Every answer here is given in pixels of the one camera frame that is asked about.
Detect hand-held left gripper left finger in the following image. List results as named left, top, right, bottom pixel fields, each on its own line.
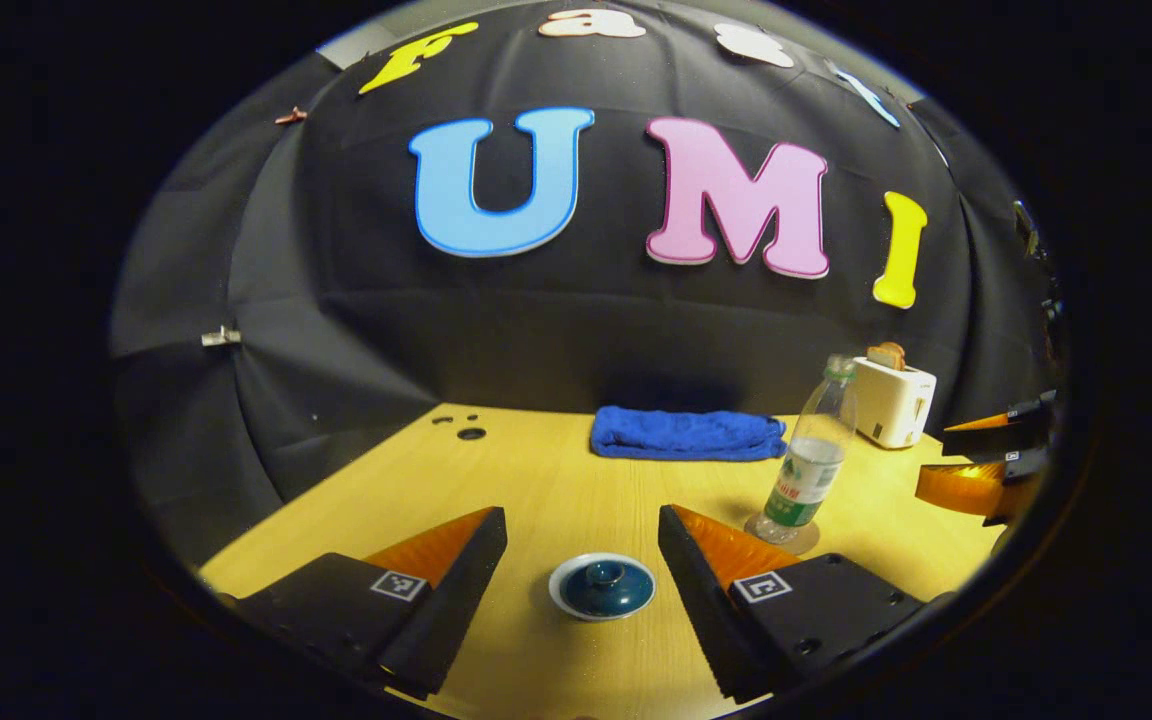
left=231, top=505, right=509, bottom=701

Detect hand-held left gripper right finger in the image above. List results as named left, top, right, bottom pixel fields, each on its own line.
left=656, top=503, right=952, bottom=704

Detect dark teal teacup lid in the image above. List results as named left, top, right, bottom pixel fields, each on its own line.
left=562, top=558, right=653, bottom=618

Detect white teacup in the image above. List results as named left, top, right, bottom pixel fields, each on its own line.
left=548, top=552, right=657, bottom=623

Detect round brown coaster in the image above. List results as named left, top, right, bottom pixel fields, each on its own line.
left=748, top=515, right=821, bottom=557

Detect clear plastic water bottle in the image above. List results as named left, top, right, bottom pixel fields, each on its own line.
left=744, top=353, right=859, bottom=546

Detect white toaster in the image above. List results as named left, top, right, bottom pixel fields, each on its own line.
left=851, top=357, right=938, bottom=449

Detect folded blue towel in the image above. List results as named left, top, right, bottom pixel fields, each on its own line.
left=590, top=405, right=789, bottom=462

